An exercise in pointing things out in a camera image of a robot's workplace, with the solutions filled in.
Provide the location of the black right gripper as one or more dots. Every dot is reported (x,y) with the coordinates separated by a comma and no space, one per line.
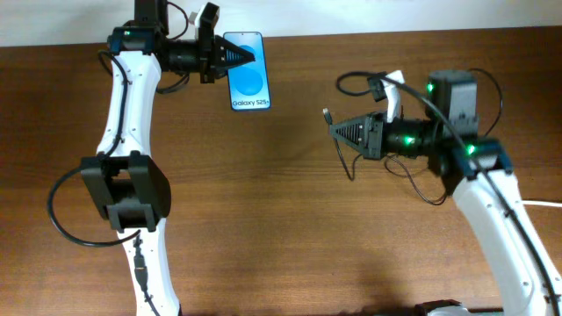
(371,143)

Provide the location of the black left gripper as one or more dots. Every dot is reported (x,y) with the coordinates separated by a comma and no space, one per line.
(212,47)

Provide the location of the blue Samsung Galaxy smartphone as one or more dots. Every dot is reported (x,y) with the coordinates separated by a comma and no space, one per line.
(249,84)

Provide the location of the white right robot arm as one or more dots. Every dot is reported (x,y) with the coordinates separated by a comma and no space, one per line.
(477,174)

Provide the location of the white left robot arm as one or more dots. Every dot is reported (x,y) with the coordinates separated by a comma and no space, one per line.
(127,187)

